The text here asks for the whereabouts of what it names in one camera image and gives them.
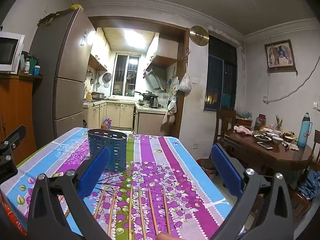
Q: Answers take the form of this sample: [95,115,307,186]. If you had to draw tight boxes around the wall cable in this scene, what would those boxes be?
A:
[263,61,320,104]

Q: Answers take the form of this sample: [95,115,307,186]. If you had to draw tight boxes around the floral striped tablecloth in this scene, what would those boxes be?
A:
[0,127,229,240]

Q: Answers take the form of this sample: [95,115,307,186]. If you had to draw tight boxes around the barred kitchen window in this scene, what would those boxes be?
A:
[112,54,140,97]

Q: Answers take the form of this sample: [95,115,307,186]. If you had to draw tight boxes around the pink cloth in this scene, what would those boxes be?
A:
[234,125,253,136]

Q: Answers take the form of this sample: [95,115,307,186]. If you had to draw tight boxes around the white hanging plastic bag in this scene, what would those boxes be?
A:
[178,72,192,92]

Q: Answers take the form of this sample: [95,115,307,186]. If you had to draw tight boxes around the yellow green cloth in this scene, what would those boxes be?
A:
[37,4,84,25]

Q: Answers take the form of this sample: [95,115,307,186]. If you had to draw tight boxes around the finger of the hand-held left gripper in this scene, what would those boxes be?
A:
[0,125,27,166]

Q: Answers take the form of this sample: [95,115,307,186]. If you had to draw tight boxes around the gold wall clock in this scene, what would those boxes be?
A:
[189,26,209,47]

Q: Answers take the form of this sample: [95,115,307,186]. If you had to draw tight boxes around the dark wooden dining table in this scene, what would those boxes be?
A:
[223,127,314,182]

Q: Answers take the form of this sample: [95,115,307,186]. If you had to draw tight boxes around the kitchen ceiling light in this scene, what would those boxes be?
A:
[124,29,148,47]

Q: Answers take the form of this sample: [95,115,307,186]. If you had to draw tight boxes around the black wok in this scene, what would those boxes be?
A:
[134,91,158,100]

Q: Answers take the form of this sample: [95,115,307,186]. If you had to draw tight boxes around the hanging bags on doorframe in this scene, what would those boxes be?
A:
[162,96,178,125]

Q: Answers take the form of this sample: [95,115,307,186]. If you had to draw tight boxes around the orange wooden cabinet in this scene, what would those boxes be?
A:
[0,73,43,165]

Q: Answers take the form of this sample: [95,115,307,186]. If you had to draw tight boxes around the dark room window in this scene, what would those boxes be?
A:
[204,35,237,112]

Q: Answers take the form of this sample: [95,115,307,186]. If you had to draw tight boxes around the blue perforated utensil holder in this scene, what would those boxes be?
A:
[87,128,129,174]

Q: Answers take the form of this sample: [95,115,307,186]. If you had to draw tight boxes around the framed elephant picture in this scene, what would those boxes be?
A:
[264,39,297,71]

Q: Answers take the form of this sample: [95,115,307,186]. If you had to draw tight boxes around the dark wooden chair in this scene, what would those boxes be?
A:
[214,109,237,143]

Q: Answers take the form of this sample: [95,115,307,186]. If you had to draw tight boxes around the white microwave oven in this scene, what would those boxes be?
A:
[0,32,25,75]

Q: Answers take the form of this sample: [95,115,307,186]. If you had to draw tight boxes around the person's right hand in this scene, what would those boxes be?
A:
[156,232,185,240]

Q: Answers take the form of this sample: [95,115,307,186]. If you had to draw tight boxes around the grey refrigerator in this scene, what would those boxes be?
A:
[29,7,97,150]

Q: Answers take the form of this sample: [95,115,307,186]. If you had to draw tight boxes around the plate of green vegetables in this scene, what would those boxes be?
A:
[254,134,272,143]

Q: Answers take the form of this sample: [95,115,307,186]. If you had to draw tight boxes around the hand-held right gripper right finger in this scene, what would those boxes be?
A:
[209,144,295,240]

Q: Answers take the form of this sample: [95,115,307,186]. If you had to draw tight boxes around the steel range hood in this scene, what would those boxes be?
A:
[143,64,167,92]

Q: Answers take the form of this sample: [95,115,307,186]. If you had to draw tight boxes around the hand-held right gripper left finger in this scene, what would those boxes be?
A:
[27,146,112,240]

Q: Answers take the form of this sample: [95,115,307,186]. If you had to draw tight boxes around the blue cloth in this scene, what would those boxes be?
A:
[296,169,320,202]

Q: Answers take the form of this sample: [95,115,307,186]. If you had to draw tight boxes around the light blue thermos bottle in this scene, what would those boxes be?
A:
[297,112,313,147]

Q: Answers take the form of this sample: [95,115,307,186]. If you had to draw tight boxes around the beige kitchen base cabinets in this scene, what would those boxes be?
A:
[82,100,137,132]

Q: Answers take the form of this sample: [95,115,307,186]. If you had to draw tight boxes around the glass jar with red lid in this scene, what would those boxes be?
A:
[255,114,267,130]

